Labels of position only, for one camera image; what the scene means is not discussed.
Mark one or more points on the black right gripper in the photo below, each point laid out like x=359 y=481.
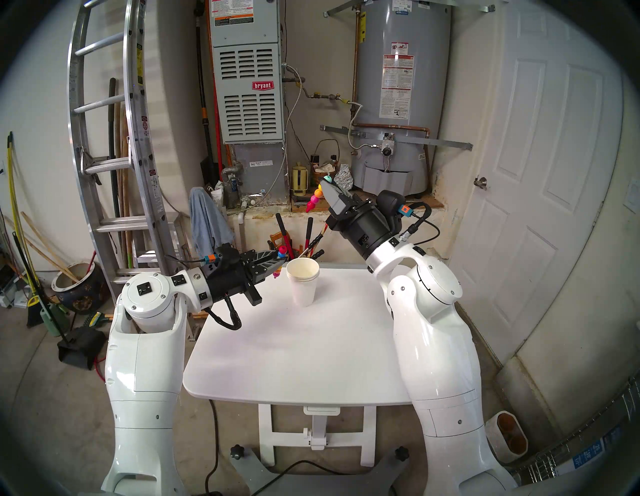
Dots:
x=362 y=227

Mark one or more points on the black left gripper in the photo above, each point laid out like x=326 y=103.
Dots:
x=227 y=282

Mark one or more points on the multicolour bead stacking marker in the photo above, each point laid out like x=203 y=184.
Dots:
x=315 y=200

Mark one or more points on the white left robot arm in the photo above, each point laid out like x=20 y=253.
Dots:
x=145 y=375

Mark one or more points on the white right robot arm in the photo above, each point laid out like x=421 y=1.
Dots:
x=435 y=375

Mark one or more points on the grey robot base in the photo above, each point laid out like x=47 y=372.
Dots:
x=260 y=480

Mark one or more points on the aluminium foil lump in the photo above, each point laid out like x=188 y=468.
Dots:
x=343 y=180

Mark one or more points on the yellow jug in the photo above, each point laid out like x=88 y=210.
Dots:
x=299 y=181

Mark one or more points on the white paper cup stack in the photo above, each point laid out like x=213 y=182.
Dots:
x=303 y=290

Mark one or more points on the blue hanging towel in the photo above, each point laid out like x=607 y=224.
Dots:
x=205 y=225

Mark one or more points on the grey water heater tank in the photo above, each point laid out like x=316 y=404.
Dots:
x=400 y=145

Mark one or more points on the white folding table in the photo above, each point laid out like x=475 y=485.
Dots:
x=300 y=350

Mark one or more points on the gas pipe with yellow valve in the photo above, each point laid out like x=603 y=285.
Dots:
x=325 y=96

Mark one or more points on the flexible metal conduit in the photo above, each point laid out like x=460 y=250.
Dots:
x=301 y=85

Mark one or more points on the grey Bryant furnace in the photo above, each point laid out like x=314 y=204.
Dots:
x=250 y=115

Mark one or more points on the wooden long tool pole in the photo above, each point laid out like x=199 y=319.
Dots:
x=125 y=190

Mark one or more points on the green yellow hand brush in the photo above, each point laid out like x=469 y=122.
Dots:
x=97 y=319

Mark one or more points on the aluminium extension ladder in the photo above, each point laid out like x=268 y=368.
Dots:
x=137 y=125

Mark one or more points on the black long tool pole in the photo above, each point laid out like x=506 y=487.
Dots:
x=114 y=150

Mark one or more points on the dark ceramic pot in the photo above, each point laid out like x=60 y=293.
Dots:
x=75 y=297

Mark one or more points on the black dustpan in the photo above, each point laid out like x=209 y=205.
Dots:
x=82 y=347

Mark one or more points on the white panel door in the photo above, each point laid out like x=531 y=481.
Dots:
x=540 y=175

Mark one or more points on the white two-hole planter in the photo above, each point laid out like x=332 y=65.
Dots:
x=500 y=440

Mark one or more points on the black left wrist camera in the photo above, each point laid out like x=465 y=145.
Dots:
x=222 y=257

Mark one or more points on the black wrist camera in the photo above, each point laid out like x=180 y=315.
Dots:
x=222 y=257
x=390 y=205

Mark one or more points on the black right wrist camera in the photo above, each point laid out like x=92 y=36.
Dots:
x=390 y=205

